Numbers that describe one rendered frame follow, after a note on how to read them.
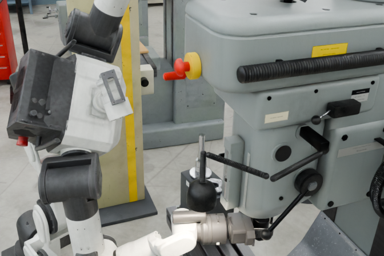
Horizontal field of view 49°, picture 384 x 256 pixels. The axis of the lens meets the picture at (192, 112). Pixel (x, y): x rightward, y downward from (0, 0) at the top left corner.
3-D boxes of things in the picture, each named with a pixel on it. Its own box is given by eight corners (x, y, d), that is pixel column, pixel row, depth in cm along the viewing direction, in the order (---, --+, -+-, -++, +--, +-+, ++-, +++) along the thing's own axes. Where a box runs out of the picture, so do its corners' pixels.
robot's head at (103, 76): (104, 110, 112) (107, 107, 105) (92, 79, 112) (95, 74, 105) (126, 102, 114) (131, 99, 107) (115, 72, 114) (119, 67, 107)
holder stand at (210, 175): (207, 239, 165) (210, 198, 156) (179, 207, 182) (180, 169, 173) (232, 228, 171) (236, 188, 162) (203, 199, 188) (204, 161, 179)
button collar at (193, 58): (192, 83, 92) (193, 58, 90) (183, 74, 97) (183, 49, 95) (201, 82, 93) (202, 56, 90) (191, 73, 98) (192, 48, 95)
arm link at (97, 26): (84, -9, 120) (70, 30, 127) (84, 6, 113) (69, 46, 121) (123, 5, 125) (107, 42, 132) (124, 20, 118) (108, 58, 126)
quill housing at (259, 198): (252, 236, 110) (264, 128, 96) (219, 190, 127) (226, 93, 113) (314, 219, 116) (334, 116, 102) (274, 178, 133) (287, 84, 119)
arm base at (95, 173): (47, 212, 114) (35, 196, 105) (49, 170, 121) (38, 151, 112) (103, 206, 116) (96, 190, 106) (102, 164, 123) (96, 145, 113)
